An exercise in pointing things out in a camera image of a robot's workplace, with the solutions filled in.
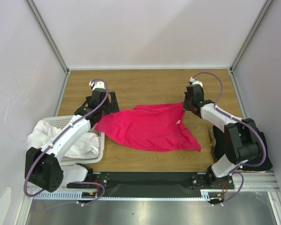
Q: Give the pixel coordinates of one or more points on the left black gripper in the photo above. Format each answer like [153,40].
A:
[112,107]

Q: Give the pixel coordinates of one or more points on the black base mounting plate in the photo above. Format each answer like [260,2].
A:
[160,184]

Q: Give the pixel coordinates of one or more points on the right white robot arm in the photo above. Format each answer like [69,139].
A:
[241,142]

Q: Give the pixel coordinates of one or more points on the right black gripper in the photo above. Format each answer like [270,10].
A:
[187,105]

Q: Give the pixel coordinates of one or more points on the white crumpled t shirt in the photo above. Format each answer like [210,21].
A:
[86,147]

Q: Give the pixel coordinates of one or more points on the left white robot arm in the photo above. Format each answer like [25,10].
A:
[42,164]

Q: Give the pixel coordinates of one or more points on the black folded t shirt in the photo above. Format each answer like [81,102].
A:
[218,143]

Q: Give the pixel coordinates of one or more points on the aluminium frame rail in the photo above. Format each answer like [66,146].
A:
[243,181]

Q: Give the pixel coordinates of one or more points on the pink t shirt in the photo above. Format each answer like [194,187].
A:
[158,128]

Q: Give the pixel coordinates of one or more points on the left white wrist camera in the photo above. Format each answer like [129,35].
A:
[97,85]

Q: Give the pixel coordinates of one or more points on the white laundry basket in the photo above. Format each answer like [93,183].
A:
[61,122]

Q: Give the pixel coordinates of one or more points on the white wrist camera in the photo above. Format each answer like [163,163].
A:
[192,81]
[97,85]

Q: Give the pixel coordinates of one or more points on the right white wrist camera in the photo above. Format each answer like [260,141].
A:
[192,81]

